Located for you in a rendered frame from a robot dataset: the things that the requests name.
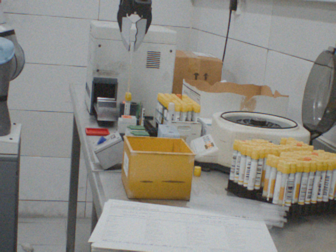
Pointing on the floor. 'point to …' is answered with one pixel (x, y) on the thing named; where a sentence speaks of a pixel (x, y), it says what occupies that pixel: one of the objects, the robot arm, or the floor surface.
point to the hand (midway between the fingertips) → (132, 46)
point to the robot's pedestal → (9, 200)
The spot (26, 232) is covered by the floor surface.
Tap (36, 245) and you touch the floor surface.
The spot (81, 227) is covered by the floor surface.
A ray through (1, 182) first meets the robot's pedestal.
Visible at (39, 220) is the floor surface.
